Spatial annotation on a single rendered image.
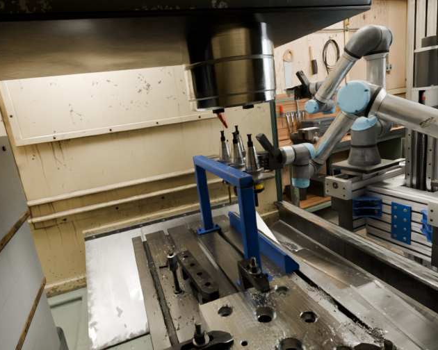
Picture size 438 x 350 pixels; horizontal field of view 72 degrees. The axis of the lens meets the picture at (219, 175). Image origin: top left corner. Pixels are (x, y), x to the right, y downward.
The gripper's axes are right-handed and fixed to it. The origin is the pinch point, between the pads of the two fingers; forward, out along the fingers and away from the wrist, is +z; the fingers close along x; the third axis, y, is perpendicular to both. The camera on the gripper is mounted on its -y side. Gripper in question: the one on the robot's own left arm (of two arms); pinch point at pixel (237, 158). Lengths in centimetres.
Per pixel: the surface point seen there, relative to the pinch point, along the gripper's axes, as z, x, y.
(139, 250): 44, 5, 31
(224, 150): 10.1, -12.8, -6.0
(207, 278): 28, -39, 24
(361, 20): -287, 224, -114
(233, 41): 27, -67, -30
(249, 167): 11.1, -34.4, -3.1
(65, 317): 79, 26, 63
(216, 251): 17.6, -13.8, 30.3
